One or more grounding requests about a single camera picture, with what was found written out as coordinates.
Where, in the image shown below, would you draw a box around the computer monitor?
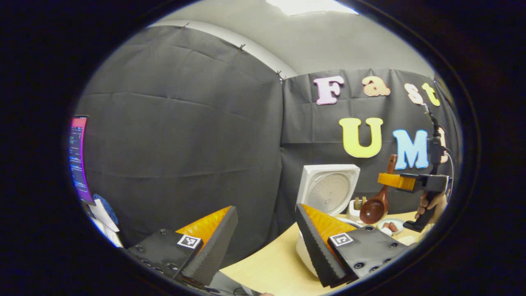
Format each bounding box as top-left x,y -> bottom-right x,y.
69,115 -> 96,205

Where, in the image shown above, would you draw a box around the black backdrop cloth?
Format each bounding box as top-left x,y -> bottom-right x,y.
74,25 -> 461,264

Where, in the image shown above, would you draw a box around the white toaster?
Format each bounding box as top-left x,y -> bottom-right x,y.
347,197 -> 370,222

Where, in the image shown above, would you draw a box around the white rice cooker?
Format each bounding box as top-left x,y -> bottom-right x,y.
295,164 -> 361,278

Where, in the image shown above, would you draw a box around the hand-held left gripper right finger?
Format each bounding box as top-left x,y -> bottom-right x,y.
295,203 -> 409,288

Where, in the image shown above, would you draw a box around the blue cloth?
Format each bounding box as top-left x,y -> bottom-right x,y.
92,194 -> 120,226

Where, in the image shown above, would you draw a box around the white papers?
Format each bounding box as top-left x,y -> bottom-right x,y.
84,199 -> 124,248

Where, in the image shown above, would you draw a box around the bright ceiling light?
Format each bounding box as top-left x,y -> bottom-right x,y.
266,0 -> 359,16

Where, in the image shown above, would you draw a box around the brown wooden spoon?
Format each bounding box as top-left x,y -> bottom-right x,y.
360,154 -> 398,225

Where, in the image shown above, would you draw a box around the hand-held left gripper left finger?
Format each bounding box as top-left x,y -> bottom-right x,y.
127,206 -> 239,287

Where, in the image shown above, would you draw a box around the pale green plate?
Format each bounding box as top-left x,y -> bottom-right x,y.
377,218 -> 405,236

